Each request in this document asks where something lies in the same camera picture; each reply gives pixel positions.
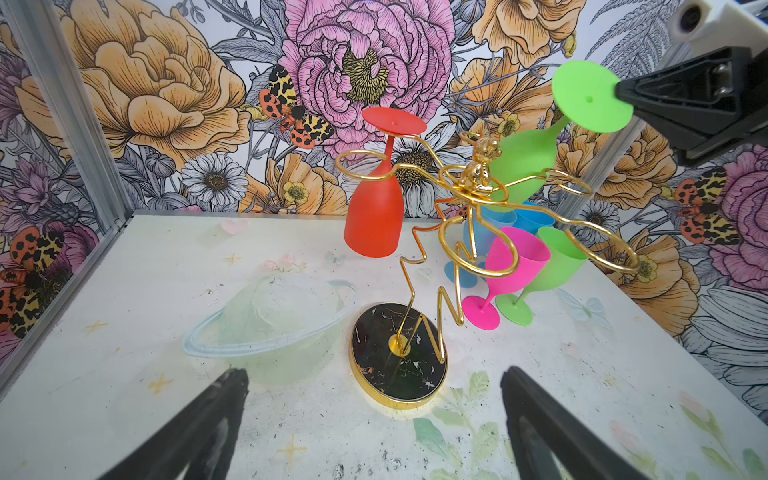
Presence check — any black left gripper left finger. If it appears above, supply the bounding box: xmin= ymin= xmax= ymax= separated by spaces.
xmin=102 ymin=368 xmax=249 ymax=479

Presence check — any gold wine glass rack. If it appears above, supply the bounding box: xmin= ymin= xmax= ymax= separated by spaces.
xmin=334 ymin=130 xmax=642 ymax=410

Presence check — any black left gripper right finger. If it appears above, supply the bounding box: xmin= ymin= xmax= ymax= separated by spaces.
xmin=500 ymin=366 xmax=645 ymax=479

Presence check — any pink wine glass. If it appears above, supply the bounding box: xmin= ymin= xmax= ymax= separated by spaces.
xmin=461 ymin=226 xmax=552 ymax=332

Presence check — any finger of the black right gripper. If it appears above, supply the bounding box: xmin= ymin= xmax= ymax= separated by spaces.
xmin=615 ymin=47 xmax=767 ymax=165

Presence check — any green wine glass front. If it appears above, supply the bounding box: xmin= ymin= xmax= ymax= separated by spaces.
xmin=496 ymin=227 xmax=588 ymax=326

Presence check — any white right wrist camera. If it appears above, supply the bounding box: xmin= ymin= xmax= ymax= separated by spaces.
xmin=656 ymin=0 xmax=767 ymax=69

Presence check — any green wine glass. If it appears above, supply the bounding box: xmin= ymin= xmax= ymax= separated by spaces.
xmin=496 ymin=227 xmax=588 ymax=326
xmin=490 ymin=61 xmax=633 ymax=212

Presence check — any green wine glass back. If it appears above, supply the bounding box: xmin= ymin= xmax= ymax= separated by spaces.
xmin=490 ymin=61 xmax=633 ymax=212

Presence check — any red wine glass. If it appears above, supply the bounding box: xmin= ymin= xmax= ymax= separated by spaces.
xmin=344 ymin=107 xmax=427 ymax=258

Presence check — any light blue wine glass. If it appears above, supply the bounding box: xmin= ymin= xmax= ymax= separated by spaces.
xmin=444 ymin=206 xmax=517 ymax=288

